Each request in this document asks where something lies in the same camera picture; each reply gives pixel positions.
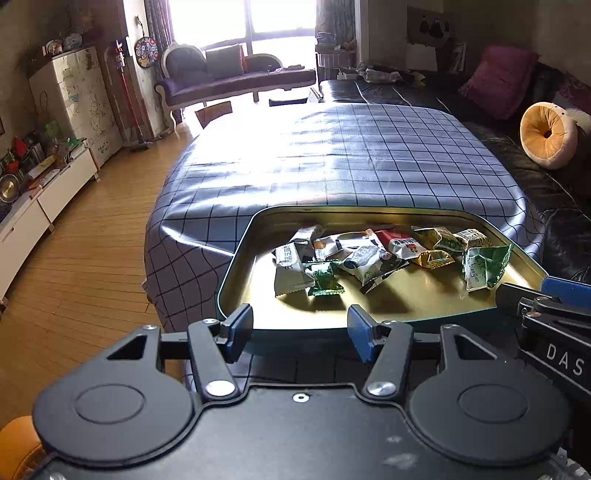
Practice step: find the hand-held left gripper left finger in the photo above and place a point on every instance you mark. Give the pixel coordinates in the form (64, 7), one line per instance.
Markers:
(241, 325)

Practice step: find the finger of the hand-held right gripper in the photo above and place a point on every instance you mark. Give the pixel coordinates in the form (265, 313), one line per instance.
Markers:
(568, 288)
(512, 297)

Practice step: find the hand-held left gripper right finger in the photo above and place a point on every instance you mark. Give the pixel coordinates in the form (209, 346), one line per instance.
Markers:
(360, 330)

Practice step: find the green and white snack packet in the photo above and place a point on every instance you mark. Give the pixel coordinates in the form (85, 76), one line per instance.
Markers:
(485, 270)

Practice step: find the small dark green packet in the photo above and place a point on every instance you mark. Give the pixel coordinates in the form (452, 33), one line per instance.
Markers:
(325, 279)

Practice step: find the teal and gold metal tin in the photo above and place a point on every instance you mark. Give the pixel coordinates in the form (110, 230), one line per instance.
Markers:
(415, 300)

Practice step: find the white and navy snack packet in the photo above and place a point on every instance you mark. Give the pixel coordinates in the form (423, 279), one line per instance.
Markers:
(369, 267)

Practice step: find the yellow-green snack packet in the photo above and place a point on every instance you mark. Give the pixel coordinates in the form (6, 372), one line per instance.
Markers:
(431, 236)
(471, 240)

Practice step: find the long grey snack packet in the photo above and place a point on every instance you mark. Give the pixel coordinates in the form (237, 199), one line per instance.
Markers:
(291, 272)

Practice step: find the silver packet with orange ends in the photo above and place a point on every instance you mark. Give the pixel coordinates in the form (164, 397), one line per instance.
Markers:
(332, 247)

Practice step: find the small gold candy packet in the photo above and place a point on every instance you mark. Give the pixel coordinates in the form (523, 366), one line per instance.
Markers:
(431, 258)

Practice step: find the red and white snack packet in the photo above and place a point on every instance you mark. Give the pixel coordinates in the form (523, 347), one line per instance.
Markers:
(399, 243)

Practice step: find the plain silver snack packet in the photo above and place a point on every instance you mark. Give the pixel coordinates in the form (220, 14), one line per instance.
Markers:
(307, 234)

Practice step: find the orange and white donut cushion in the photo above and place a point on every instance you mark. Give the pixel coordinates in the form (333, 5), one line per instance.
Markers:
(538, 138)

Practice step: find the blue checkered tablecloth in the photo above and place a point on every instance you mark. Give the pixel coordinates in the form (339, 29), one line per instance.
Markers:
(286, 170)

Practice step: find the grey fluffy cushion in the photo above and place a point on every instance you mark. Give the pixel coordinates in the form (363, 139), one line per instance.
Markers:
(579, 121)

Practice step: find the magenta pillow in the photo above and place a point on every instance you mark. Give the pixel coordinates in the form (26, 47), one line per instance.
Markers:
(501, 81)

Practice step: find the low white console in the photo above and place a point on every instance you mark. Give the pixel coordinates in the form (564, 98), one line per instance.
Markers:
(51, 198)

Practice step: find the black leather sofa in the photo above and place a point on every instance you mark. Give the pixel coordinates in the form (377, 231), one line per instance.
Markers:
(406, 94)

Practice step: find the purple chaise lounge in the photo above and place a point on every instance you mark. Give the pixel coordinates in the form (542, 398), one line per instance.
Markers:
(231, 87)

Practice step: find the white panel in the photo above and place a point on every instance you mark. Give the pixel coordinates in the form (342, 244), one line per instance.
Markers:
(315, 95)

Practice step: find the orange object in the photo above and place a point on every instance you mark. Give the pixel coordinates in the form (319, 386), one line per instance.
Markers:
(18, 447)

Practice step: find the red stick vacuum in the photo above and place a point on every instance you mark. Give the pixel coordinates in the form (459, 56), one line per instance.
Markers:
(127, 97)

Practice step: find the crumpled plastic bags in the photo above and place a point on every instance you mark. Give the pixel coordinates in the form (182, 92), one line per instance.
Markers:
(388, 74)

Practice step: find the white paper bag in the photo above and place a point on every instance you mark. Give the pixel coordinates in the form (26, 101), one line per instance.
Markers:
(422, 57)

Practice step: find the metal bowl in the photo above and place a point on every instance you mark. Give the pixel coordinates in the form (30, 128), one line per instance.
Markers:
(8, 188)

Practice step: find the white cabinet with drawings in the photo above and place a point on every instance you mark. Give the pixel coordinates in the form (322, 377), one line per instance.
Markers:
(78, 106)

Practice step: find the cluttered shelf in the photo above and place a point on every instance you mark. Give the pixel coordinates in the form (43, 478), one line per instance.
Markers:
(334, 53)

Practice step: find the round colourful dartboard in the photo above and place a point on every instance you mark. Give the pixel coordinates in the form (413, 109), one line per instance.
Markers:
(146, 50)

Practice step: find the window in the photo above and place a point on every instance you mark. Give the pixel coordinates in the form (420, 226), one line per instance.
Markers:
(240, 21)

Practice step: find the patterned curtain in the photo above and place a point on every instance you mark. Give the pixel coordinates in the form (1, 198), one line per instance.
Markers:
(158, 23)

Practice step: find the decorative plate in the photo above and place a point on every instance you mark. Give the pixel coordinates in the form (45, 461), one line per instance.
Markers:
(72, 42)

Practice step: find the snow globe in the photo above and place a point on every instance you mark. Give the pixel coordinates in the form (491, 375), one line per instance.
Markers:
(53, 48)

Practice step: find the dark wall poster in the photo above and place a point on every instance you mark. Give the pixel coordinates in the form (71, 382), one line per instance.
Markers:
(431, 25)

